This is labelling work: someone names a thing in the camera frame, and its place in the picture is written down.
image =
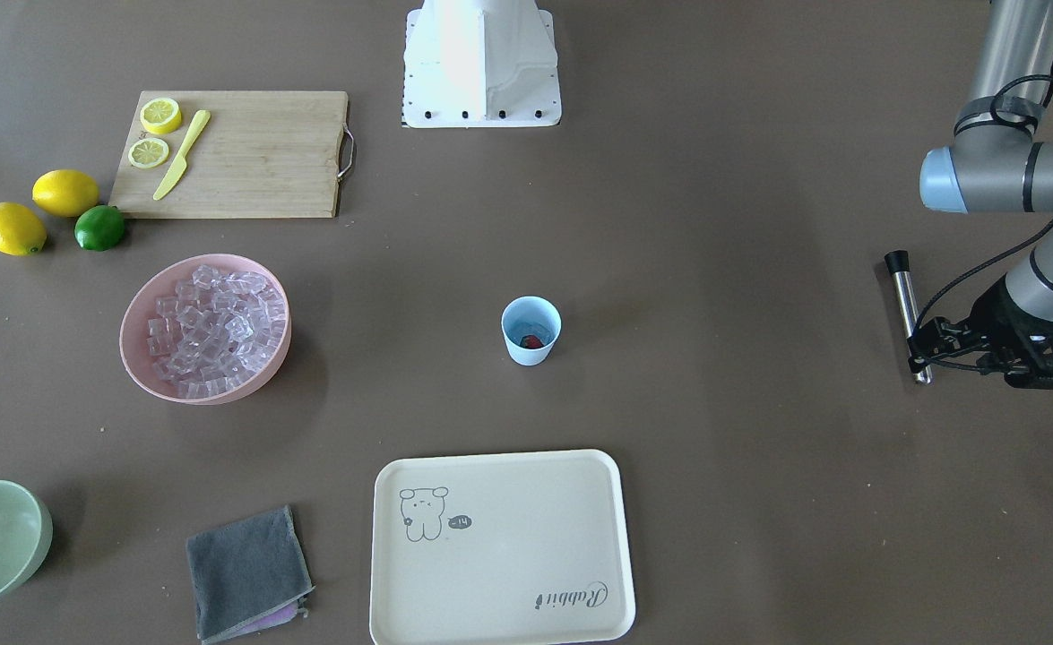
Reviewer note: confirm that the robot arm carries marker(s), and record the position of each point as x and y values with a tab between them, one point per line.
1001	160

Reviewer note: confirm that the green lime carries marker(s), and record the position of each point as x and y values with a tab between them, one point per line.
100	228

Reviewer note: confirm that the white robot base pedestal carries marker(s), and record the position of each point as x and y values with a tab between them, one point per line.
480	64

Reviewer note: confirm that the cream rabbit tray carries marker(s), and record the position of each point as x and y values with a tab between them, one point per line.
510	548

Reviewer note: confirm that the yellow plastic knife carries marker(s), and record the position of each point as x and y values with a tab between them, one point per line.
178	164

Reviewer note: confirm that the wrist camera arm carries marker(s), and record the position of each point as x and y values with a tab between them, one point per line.
939	340

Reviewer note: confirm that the light blue cup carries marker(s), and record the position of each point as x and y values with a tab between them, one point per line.
530	315

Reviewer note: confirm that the pile of ice cubes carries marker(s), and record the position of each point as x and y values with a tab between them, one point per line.
212	327

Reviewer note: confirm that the steel muddler black tip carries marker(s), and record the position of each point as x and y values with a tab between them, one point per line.
898	267

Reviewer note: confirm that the grey folded cloth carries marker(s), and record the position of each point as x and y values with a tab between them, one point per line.
247	576

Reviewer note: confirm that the yellow lemon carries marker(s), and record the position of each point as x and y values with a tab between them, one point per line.
65	193
21	231

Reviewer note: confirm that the pink bowl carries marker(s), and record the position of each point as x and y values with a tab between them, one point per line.
136	358

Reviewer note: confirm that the wooden cutting board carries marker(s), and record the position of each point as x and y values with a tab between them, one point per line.
262	154

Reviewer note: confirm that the lemon slice lower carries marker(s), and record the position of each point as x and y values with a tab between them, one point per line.
149	152

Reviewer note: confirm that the lemon slice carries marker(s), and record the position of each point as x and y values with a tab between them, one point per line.
162	115
149	152

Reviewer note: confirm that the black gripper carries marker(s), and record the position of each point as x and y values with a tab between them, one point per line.
999	315

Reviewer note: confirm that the lemon slice upper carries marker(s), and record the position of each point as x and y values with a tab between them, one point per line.
162	115

